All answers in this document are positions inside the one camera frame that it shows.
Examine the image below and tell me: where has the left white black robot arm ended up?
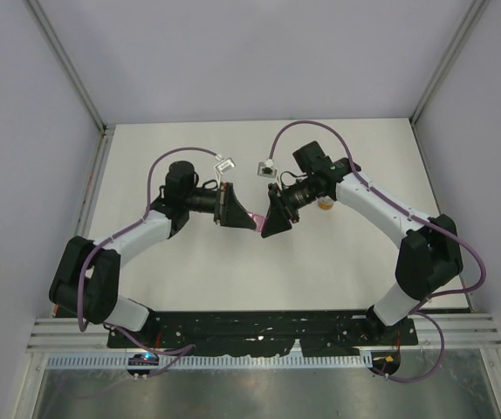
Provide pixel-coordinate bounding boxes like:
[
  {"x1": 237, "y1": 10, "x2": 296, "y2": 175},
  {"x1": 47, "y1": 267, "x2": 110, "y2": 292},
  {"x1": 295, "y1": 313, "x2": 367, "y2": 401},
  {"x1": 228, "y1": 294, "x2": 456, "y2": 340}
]
[{"x1": 49, "y1": 159, "x2": 257, "y2": 347}]

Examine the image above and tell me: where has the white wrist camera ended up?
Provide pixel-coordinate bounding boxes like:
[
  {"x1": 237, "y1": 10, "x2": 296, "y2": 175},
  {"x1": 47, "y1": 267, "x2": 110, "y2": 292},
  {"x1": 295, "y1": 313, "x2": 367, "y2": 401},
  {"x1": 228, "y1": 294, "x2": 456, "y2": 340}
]
[
  {"x1": 213, "y1": 155, "x2": 236, "y2": 186},
  {"x1": 257, "y1": 158, "x2": 278, "y2": 178}
]

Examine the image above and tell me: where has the white slotted cable duct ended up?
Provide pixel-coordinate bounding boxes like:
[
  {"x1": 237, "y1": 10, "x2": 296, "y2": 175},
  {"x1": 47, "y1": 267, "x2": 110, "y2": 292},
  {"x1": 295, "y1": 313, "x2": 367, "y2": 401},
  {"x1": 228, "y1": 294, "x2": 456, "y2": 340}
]
[{"x1": 45, "y1": 351, "x2": 372, "y2": 370}]

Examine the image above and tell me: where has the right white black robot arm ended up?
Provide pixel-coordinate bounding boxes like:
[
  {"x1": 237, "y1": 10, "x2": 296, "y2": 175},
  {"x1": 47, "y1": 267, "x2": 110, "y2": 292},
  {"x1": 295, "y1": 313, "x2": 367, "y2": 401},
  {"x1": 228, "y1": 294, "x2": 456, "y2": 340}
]
[{"x1": 261, "y1": 141, "x2": 463, "y2": 344}]

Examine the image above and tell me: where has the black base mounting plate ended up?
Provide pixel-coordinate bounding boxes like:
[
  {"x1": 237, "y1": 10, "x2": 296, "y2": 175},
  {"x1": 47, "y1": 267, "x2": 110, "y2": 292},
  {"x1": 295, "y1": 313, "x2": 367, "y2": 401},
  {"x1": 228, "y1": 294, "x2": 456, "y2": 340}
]
[{"x1": 107, "y1": 310, "x2": 418, "y2": 358}]

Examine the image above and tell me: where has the aluminium frame rail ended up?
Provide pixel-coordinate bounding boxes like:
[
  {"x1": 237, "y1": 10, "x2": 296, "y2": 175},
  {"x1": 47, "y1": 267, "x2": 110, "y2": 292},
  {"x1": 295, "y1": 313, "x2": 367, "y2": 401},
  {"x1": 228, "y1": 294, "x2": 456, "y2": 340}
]
[{"x1": 26, "y1": 313, "x2": 501, "y2": 353}]

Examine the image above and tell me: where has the white pill bottle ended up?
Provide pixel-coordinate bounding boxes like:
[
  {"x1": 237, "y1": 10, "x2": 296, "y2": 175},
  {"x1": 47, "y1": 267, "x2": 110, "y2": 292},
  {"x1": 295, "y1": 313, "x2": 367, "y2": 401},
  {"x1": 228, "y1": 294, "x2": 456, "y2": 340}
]
[{"x1": 317, "y1": 196, "x2": 334, "y2": 210}]

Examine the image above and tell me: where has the aluminium corner post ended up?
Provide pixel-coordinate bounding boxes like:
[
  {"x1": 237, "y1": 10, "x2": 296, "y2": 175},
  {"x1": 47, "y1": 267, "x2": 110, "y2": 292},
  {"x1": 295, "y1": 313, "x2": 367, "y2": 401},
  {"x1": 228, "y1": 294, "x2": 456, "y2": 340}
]
[
  {"x1": 409, "y1": 0, "x2": 491, "y2": 127},
  {"x1": 23, "y1": 0, "x2": 107, "y2": 134}
]

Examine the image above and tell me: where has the left side aluminium rail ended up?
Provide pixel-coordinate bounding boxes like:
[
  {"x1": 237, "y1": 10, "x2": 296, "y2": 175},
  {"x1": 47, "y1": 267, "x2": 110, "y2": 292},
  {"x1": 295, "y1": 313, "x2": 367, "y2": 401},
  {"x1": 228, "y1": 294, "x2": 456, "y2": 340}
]
[{"x1": 72, "y1": 125, "x2": 116, "y2": 237}]

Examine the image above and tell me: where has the left aluminium corner post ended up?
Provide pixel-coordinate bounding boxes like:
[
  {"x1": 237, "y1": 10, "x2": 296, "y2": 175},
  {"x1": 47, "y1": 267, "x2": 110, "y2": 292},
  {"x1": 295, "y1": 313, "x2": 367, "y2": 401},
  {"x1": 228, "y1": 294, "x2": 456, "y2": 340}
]
[{"x1": 23, "y1": 0, "x2": 107, "y2": 134}]

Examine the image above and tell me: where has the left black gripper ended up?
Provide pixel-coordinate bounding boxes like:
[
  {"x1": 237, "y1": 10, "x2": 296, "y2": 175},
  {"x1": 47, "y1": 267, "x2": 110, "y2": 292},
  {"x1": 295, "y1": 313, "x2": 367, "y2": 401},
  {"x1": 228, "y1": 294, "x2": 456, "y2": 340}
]
[{"x1": 184, "y1": 182, "x2": 257, "y2": 229}]

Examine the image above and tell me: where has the right aluminium corner post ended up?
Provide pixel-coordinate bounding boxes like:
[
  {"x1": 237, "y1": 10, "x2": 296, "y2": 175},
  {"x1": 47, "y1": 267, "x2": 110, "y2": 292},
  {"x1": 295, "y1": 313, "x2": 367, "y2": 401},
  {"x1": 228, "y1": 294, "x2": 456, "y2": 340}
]
[{"x1": 409, "y1": 0, "x2": 491, "y2": 127}]

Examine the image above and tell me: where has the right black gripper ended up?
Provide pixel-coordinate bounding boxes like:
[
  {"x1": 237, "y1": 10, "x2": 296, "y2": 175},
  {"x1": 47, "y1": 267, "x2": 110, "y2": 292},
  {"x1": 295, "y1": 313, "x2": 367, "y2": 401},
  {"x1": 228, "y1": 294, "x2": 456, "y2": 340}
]
[{"x1": 262, "y1": 175, "x2": 323, "y2": 238}]

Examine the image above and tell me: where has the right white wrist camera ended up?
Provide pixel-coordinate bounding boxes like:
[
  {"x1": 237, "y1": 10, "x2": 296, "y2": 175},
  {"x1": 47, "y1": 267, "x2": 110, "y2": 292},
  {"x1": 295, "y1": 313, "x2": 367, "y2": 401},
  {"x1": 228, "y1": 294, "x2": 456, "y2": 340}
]
[{"x1": 257, "y1": 158, "x2": 278, "y2": 178}]

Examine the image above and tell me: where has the pink weekly pill organizer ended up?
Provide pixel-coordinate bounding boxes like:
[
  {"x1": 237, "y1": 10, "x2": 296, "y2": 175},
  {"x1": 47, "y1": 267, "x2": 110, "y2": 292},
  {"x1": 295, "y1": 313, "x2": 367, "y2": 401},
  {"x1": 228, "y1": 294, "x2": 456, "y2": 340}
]
[{"x1": 247, "y1": 211, "x2": 265, "y2": 233}]

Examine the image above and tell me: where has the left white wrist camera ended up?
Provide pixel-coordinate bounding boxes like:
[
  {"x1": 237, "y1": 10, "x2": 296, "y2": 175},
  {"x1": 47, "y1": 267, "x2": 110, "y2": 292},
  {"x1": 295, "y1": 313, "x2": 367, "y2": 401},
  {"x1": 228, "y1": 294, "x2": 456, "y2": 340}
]
[{"x1": 213, "y1": 155, "x2": 236, "y2": 186}]

